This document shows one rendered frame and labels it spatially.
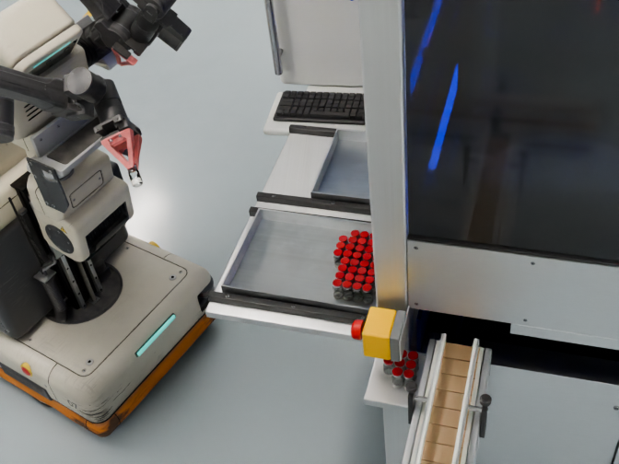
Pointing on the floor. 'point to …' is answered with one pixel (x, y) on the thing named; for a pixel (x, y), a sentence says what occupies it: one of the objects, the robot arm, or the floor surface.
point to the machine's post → (387, 172)
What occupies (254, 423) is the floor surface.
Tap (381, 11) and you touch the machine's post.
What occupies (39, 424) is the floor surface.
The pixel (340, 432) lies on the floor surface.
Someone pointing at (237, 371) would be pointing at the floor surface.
